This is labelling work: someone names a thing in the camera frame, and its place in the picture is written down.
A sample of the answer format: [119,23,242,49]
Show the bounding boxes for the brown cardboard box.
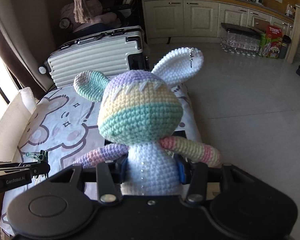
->
[254,17,268,33]

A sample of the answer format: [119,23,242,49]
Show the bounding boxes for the dark blue cloth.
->
[72,22,116,34]

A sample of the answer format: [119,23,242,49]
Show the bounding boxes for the beige curtain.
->
[0,0,66,93]

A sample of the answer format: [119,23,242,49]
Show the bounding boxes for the black bin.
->
[279,35,292,60]

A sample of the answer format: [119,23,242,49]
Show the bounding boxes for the pack of water bottles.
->
[220,22,263,57]

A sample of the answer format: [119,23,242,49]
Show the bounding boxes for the green plastic clip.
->
[24,151,48,162]

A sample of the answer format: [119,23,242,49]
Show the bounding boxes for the pastel crocheted bunny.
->
[71,47,222,196]

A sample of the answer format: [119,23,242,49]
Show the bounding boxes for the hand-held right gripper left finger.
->
[49,156,128,204]

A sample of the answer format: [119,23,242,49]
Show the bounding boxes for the narrow green carton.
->
[258,33,267,57]

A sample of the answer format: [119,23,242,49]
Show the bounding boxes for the bear printed blanket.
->
[0,82,203,231]

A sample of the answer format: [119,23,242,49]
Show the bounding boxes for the brown curtain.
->
[0,7,43,101]

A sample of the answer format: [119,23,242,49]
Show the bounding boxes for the white ribbed suitcase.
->
[39,26,151,89]

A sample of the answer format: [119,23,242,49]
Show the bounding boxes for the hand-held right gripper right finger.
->
[177,158,243,204]

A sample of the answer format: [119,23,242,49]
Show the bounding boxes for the black cardboard box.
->
[104,129,199,167]

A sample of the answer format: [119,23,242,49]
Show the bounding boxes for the light wood partition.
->
[286,4,300,64]

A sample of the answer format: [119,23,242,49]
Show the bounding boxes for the cream kitchen cabinets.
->
[139,0,300,61]

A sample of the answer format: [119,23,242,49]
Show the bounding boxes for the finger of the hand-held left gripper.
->
[0,150,49,169]
[28,164,51,177]

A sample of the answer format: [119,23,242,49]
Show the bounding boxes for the red and green carton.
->
[265,24,283,59]

